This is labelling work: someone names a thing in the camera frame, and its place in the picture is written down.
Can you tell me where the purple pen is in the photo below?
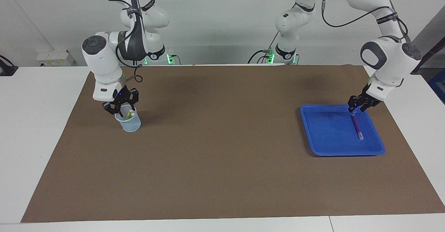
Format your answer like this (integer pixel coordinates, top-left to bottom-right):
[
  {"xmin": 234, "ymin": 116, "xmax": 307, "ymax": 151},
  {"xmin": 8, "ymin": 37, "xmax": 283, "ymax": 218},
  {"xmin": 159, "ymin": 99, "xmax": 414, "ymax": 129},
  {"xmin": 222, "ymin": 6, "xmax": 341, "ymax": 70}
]
[{"xmin": 351, "ymin": 113, "xmax": 364, "ymax": 141}]

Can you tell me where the pale blue mesh cup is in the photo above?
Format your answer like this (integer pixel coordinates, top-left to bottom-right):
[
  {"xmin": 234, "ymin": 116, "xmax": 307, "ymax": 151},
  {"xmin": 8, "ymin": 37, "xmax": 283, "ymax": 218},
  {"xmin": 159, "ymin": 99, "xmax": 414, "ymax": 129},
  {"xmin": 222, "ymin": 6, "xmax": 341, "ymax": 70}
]
[{"xmin": 115, "ymin": 104, "xmax": 142, "ymax": 133}]

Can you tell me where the blue plastic tray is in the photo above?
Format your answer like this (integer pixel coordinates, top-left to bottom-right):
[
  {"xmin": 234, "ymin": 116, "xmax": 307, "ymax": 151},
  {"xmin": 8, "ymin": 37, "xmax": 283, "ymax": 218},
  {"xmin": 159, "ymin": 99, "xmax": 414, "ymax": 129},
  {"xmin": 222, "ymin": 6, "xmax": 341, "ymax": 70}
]
[{"xmin": 300, "ymin": 104, "xmax": 386, "ymax": 157}]

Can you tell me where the blue crate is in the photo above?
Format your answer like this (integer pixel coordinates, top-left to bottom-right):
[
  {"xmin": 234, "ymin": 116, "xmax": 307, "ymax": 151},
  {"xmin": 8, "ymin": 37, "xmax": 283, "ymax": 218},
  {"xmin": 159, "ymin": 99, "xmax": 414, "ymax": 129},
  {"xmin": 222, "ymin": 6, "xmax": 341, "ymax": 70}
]
[{"xmin": 428, "ymin": 67, "xmax": 445, "ymax": 104}]

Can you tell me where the black stand pole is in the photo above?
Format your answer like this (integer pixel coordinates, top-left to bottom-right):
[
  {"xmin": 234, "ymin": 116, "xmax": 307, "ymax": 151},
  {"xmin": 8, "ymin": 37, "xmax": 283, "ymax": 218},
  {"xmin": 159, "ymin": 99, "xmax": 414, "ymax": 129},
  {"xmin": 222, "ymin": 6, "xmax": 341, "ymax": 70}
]
[{"xmin": 405, "ymin": 37, "xmax": 445, "ymax": 74}]

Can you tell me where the white power box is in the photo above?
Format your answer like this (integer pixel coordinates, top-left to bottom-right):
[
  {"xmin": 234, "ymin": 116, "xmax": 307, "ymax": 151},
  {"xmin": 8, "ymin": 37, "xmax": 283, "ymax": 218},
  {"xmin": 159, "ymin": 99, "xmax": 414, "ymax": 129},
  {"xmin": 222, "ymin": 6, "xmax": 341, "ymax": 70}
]
[{"xmin": 37, "ymin": 49, "xmax": 75, "ymax": 66}]

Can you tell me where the brown table mat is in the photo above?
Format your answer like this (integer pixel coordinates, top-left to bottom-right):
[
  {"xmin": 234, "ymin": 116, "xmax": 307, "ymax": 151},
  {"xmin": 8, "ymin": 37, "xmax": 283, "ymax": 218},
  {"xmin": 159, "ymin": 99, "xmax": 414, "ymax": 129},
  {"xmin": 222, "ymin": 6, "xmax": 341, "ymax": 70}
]
[{"xmin": 21, "ymin": 64, "xmax": 445, "ymax": 223}]

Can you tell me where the black table clamp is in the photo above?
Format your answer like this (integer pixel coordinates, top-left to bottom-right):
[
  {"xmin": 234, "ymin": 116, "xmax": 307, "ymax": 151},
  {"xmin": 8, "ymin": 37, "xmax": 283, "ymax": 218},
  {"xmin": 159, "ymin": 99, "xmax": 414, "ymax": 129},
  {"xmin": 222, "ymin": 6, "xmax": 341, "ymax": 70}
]
[{"xmin": 0, "ymin": 55, "xmax": 18, "ymax": 77}]

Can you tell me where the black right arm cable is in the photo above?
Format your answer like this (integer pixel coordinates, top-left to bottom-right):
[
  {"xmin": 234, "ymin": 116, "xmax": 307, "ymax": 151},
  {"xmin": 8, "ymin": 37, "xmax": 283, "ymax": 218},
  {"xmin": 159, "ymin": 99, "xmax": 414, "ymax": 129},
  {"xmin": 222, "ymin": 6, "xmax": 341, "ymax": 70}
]
[{"xmin": 116, "ymin": 30, "xmax": 144, "ymax": 83}]

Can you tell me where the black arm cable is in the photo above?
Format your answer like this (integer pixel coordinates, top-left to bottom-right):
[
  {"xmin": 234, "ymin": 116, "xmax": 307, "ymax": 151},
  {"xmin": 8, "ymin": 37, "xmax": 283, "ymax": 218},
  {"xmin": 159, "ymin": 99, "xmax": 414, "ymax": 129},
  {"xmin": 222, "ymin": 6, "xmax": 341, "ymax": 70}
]
[
  {"xmin": 322, "ymin": 0, "xmax": 409, "ymax": 43},
  {"xmin": 116, "ymin": 30, "xmax": 144, "ymax": 83}
]

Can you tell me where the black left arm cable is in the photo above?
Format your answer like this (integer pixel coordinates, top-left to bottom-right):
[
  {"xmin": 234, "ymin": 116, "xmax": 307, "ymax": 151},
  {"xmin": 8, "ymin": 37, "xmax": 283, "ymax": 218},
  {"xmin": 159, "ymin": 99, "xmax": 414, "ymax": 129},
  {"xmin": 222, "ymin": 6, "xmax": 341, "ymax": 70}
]
[{"xmin": 322, "ymin": 0, "xmax": 409, "ymax": 43}]

